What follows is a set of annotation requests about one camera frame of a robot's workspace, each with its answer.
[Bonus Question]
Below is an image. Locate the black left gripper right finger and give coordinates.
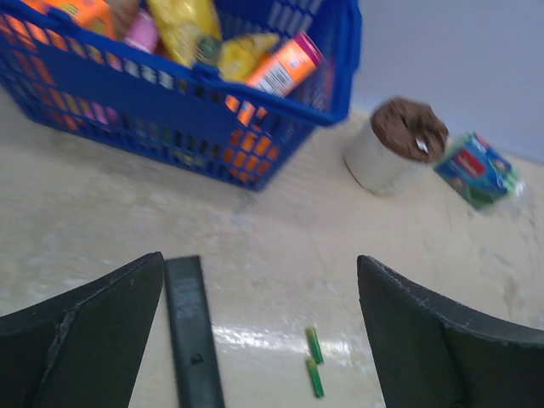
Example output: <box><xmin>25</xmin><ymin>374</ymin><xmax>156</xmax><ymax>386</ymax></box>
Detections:
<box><xmin>357</xmin><ymin>255</ymin><xmax>543</xmax><ymax>407</ymax></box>

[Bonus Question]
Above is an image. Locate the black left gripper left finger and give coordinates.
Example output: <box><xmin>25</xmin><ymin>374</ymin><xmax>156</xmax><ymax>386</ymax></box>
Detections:
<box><xmin>1</xmin><ymin>252</ymin><xmax>164</xmax><ymax>407</ymax></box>

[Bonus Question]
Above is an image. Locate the green battery one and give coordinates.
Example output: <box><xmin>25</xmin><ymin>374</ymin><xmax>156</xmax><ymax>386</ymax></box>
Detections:
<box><xmin>305</xmin><ymin>326</ymin><xmax>324</xmax><ymax>365</ymax></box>

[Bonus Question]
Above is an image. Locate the green battery two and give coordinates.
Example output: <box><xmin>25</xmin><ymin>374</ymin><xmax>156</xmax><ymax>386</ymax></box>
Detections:
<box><xmin>306</xmin><ymin>357</ymin><xmax>325</xmax><ymax>399</ymax></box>

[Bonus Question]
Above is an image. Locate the green sponge pack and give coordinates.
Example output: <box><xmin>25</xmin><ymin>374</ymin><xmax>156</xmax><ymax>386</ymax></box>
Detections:
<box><xmin>433</xmin><ymin>132</ymin><xmax>525</xmax><ymax>211</ymax></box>

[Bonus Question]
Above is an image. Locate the white roll with brown top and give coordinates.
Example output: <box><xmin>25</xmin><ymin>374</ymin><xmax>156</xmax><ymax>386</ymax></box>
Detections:
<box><xmin>344</xmin><ymin>96</ymin><xmax>449</xmax><ymax>195</ymax></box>

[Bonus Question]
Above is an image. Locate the blue plastic basket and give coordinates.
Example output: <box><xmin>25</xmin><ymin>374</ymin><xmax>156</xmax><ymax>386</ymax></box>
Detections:
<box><xmin>1</xmin><ymin>1</ymin><xmax>363</xmax><ymax>190</ymax></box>

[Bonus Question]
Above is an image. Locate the orange carton right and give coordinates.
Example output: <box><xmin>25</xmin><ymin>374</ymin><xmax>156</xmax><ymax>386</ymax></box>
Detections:
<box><xmin>224</xmin><ymin>31</ymin><xmax>326</xmax><ymax>124</ymax></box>

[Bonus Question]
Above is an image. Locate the orange carton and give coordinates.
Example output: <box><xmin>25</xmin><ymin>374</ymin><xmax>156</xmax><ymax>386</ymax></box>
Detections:
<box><xmin>224</xmin><ymin>31</ymin><xmax>326</xmax><ymax>124</ymax></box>
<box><xmin>24</xmin><ymin>0</ymin><xmax>116</xmax><ymax>39</ymax></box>

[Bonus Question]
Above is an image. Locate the pink carton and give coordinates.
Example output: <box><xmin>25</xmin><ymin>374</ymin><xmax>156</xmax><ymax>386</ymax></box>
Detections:
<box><xmin>124</xmin><ymin>8</ymin><xmax>159</xmax><ymax>54</ymax></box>

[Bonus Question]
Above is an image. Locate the orange carton left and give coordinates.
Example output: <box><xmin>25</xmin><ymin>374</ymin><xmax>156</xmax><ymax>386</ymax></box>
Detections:
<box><xmin>24</xmin><ymin>0</ymin><xmax>116</xmax><ymax>39</ymax></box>

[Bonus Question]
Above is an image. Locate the yellow snack bag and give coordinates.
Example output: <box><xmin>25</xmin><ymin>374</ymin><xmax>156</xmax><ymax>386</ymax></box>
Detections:
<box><xmin>147</xmin><ymin>0</ymin><xmax>222</xmax><ymax>68</ymax></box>

